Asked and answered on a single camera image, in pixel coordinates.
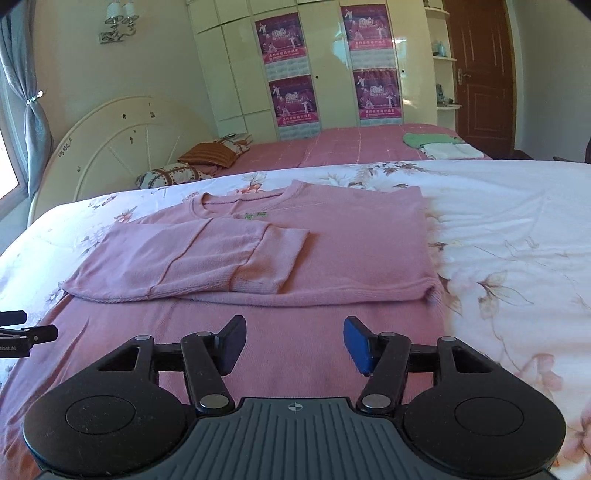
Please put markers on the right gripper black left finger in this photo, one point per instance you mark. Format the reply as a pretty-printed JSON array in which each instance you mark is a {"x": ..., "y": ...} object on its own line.
[{"x": 207, "y": 358}]

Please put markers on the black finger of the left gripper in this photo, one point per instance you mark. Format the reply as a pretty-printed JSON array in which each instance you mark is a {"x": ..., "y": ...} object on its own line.
[{"x": 16, "y": 341}]

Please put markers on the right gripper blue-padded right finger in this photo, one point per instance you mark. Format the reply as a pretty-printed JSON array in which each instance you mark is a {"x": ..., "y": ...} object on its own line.
[{"x": 383, "y": 359}]

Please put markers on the pink knit sweater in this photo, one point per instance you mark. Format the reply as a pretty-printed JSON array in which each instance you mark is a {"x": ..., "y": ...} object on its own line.
[{"x": 294, "y": 262}]

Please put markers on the white floral bed sheet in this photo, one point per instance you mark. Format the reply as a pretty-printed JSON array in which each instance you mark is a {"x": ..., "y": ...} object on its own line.
[{"x": 510, "y": 240}]

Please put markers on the white brown patterned pillow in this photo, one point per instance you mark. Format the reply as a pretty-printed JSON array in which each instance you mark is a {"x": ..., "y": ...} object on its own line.
[{"x": 174, "y": 174}]

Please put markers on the cream curved headboard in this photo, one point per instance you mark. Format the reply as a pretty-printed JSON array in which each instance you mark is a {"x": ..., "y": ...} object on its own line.
[{"x": 111, "y": 146}]

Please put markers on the orange striped pillow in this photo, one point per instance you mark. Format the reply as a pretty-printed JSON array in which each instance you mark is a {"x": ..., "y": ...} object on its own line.
[{"x": 222, "y": 153}]

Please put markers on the white folded cloth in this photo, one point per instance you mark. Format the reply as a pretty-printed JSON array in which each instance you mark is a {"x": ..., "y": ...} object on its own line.
[{"x": 452, "y": 151}]

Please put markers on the green folded cloth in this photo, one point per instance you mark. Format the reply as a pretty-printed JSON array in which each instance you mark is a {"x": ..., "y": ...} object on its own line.
[{"x": 420, "y": 140}]

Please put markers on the lower right purple poster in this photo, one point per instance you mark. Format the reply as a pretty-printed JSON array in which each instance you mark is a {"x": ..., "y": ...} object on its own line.
[{"x": 378, "y": 96}]

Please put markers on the purple poster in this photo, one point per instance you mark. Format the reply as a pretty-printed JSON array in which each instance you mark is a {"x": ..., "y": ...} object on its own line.
[
  {"x": 281, "y": 38},
  {"x": 378, "y": 96},
  {"x": 367, "y": 27},
  {"x": 294, "y": 101}
]

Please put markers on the lower left purple poster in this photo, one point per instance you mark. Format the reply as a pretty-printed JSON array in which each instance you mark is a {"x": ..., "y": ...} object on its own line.
[{"x": 294, "y": 101}]

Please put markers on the cream glossy wardrobe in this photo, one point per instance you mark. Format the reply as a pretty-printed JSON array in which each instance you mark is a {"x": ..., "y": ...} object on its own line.
[{"x": 237, "y": 81}]

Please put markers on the cream corner shelf unit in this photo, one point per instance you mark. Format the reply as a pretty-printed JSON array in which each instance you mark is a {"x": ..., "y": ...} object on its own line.
[{"x": 448, "y": 104}]

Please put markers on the grey blue curtain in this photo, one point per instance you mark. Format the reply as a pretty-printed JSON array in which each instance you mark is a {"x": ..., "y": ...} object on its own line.
[{"x": 18, "y": 65}]

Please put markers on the upper left purple poster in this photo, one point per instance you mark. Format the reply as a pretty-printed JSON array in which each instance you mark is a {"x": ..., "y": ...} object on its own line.
[{"x": 281, "y": 38}]

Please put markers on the upper right purple poster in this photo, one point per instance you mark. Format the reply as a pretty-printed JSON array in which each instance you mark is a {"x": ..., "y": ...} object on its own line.
[{"x": 367, "y": 27}]

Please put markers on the brown wooden door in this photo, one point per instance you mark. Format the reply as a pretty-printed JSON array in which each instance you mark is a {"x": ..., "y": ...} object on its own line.
[{"x": 481, "y": 43}]

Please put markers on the silver wall lamp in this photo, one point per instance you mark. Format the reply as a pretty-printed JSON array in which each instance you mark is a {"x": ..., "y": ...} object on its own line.
[{"x": 121, "y": 19}]

